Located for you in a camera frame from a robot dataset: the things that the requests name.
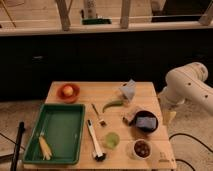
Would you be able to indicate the green pepper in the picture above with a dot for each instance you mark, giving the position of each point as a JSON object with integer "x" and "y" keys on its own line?
{"x": 112, "y": 104}

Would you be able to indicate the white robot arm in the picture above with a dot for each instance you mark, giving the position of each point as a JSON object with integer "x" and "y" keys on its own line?
{"x": 185, "y": 83}

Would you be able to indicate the green plastic tray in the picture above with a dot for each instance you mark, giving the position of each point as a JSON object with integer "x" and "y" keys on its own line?
{"x": 62, "y": 127}

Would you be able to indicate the light blue cloth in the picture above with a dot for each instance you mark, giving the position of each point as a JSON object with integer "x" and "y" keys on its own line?
{"x": 128, "y": 89}

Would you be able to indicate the small wooden block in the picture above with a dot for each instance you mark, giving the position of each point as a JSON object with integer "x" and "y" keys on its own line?
{"x": 130, "y": 115}

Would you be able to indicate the red yellow apple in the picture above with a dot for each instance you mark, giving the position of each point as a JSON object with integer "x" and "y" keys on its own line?
{"x": 68, "y": 91}

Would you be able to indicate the orange bowl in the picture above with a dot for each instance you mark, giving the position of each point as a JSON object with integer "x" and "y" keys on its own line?
{"x": 70, "y": 99}

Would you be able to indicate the black bowl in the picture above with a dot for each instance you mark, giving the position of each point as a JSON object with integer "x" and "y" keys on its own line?
{"x": 145, "y": 114}

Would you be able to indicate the green plastic cup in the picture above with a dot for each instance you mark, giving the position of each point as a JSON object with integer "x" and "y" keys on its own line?
{"x": 111, "y": 140}

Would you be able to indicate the blue sponge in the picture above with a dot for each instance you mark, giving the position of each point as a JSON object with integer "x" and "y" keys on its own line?
{"x": 146, "y": 123}

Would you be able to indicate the green object on shelf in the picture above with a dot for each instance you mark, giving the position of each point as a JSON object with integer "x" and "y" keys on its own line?
{"x": 96, "y": 21}

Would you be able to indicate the yellow corn cob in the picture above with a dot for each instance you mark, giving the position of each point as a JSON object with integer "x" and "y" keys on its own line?
{"x": 46, "y": 151}

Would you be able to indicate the black pole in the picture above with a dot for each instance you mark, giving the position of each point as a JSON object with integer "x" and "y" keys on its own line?
{"x": 15, "y": 157}

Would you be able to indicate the white handled brush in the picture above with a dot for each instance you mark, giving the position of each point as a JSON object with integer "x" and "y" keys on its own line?
{"x": 99, "y": 154}

